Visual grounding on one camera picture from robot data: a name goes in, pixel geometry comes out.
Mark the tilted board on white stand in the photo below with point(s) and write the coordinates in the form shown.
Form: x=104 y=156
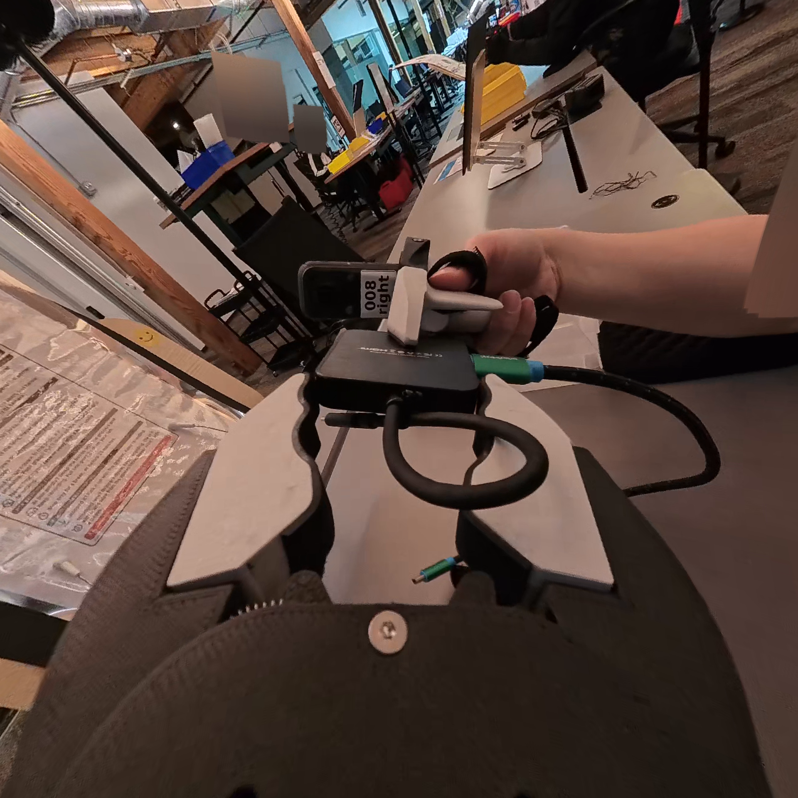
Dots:
x=474 y=112

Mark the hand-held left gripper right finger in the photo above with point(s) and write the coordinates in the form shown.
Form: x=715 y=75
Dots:
x=548 y=530

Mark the round black table grommet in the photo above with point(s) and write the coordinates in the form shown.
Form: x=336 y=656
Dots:
x=664 y=202

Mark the black box on table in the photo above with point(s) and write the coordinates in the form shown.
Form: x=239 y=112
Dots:
x=586 y=96

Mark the person's right hand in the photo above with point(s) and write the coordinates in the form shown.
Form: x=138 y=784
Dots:
x=523 y=268

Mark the yellow plastic bin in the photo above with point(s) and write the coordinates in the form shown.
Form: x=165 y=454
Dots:
x=502 y=93

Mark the red plastic bin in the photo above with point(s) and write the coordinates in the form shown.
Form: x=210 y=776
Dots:
x=396 y=187

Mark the silver ventilation duct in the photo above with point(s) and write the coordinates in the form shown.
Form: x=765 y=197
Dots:
x=124 y=12

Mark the wooden work table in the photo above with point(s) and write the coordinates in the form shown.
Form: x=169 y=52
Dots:
x=249 y=159

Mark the printed leaflet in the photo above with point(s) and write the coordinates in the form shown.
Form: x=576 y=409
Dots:
x=450 y=171

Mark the black office chair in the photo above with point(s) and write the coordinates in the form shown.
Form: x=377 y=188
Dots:
x=704 y=75
x=293 y=237

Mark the person's right forearm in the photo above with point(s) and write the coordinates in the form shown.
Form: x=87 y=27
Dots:
x=654 y=274

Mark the blue plastic bin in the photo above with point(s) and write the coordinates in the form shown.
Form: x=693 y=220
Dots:
x=209 y=165

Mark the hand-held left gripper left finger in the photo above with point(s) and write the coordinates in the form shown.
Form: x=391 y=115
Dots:
x=249 y=486

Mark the black stand pole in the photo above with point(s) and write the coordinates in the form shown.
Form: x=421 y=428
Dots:
x=124 y=156

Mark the black flat bar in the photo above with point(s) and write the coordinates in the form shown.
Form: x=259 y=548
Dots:
x=577 y=162

